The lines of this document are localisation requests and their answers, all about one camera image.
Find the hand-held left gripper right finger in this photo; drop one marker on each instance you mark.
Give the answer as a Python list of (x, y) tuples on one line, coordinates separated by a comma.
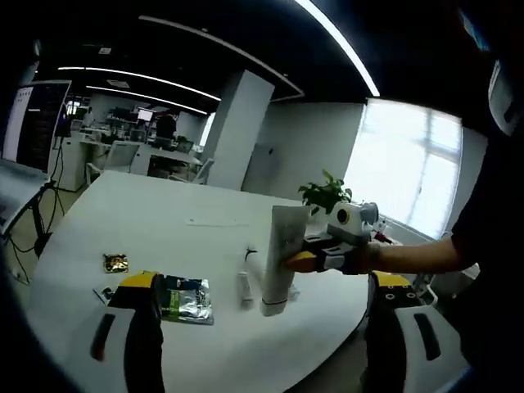
[(385, 335)]

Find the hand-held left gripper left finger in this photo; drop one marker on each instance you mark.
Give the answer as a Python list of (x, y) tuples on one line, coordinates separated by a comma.
[(143, 327)]

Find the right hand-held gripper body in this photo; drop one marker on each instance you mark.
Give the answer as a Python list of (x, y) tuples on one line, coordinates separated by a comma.
[(356, 225)]

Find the tall white skincare tube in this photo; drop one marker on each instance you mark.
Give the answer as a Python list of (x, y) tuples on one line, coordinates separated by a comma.
[(282, 245)]

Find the small white blue sachet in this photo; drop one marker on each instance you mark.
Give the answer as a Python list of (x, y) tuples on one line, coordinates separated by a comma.
[(102, 294)]

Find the small white bottle red label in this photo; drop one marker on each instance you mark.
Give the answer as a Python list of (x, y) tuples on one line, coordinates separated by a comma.
[(245, 288)]

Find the person's right hand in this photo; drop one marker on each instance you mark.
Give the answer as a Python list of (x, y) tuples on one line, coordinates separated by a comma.
[(364, 258)]

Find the potted green plant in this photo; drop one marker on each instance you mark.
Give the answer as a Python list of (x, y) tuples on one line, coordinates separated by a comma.
[(325, 194)]

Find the green black foil packet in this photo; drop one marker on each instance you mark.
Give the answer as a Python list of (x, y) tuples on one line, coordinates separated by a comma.
[(188, 299)]

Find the gold foil sachet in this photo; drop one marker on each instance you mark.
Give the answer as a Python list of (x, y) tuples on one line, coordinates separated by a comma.
[(116, 263)]

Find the large window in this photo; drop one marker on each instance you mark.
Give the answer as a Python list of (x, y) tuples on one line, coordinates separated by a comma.
[(401, 163)]

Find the white office chair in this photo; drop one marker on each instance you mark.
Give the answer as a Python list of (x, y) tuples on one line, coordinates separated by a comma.
[(204, 171), (122, 155)]

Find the person's dark clothing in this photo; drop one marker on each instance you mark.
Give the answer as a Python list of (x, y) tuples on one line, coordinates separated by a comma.
[(499, 245)]

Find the long ceiling light strip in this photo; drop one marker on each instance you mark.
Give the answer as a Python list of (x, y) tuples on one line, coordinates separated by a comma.
[(340, 45)]

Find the white standing desk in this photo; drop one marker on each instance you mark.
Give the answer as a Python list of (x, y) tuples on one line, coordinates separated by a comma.
[(20, 184)]

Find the white chest device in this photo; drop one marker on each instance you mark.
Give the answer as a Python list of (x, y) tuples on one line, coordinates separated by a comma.
[(501, 98)]

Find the large display screen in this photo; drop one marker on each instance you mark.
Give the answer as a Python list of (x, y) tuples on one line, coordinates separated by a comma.
[(41, 123)]

